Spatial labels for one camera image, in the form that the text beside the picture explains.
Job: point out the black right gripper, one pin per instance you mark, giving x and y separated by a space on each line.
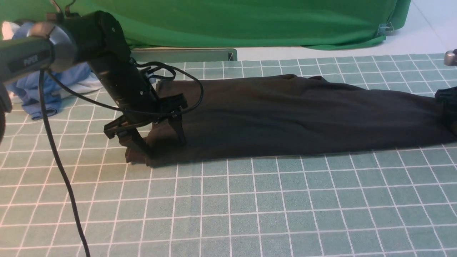
448 100

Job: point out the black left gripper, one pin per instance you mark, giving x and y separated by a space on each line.
139 103

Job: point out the dark gray long-sleeve shirt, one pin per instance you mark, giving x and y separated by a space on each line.
288 115

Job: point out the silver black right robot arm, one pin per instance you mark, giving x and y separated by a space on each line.
450 58

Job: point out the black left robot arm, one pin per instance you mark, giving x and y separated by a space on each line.
97 39

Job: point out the silver binder clip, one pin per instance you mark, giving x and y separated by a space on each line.
384 29

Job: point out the green checkered tablecloth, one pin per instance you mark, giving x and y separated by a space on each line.
398 203

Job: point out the green backdrop cloth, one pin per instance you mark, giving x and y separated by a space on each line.
326 25

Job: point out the gray metal cable tray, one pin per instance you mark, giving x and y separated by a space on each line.
184 55

